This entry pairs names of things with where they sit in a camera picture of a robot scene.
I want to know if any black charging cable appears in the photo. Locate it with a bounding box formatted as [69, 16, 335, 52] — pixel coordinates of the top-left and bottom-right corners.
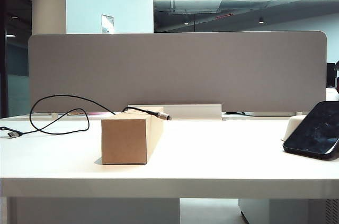
[0, 95, 173, 140]

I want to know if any black smartphone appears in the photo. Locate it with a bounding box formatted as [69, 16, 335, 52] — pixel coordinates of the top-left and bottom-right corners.
[282, 100, 339, 161]

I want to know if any white phone stand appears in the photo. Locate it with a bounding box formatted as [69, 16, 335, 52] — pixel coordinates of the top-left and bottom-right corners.
[280, 114, 309, 142]

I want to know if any grey desk divider panel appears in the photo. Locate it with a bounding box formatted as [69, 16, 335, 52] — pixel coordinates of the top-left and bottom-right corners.
[28, 31, 328, 115]

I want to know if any brown cardboard box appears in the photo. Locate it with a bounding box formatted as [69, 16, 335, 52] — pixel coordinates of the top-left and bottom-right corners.
[101, 106, 165, 165]

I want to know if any pink flat item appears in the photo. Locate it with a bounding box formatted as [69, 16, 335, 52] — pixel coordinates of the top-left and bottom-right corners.
[67, 111, 114, 117]

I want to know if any black computer monitor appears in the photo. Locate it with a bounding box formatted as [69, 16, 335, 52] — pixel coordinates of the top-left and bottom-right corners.
[327, 62, 336, 87]

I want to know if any framed wall sign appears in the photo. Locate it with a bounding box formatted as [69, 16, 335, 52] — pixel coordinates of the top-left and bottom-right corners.
[101, 14, 115, 34]

